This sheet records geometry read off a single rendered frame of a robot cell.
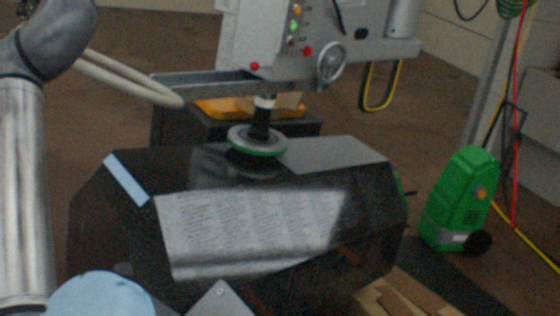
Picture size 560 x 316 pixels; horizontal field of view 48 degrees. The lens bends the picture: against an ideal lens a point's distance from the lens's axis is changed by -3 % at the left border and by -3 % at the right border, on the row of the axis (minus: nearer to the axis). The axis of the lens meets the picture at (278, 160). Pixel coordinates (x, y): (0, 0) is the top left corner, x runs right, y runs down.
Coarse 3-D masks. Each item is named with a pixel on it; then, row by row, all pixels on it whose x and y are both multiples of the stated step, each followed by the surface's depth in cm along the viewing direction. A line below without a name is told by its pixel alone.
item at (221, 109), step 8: (200, 104) 285; (208, 104) 280; (216, 104) 282; (224, 104) 284; (232, 104) 286; (208, 112) 279; (216, 112) 276; (224, 112) 276; (232, 112) 278; (240, 112) 280; (288, 112) 294; (296, 112) 296; (304, 112) 302
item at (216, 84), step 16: (160, 80) 196; (176, 80) 200; (192, 80) 205; (208, 80) 210; (224, 80) 215; (240, 80) 220; (304, 80) 226; (192, 96) 193; (208, 96) 198; (224, 96) 202; (240, 96) 208
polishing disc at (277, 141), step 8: (232, 128) 233; (240, 128) 235; (248, 128) 236; (232, 136) 226; (240, 136) 227; (272, 136) 233; (280, 136) 235; (240, 144) 223; (248, 144) 222; (256, 144) 224; (264, 144) 225; (272, 144) 226; (280, 144) 228
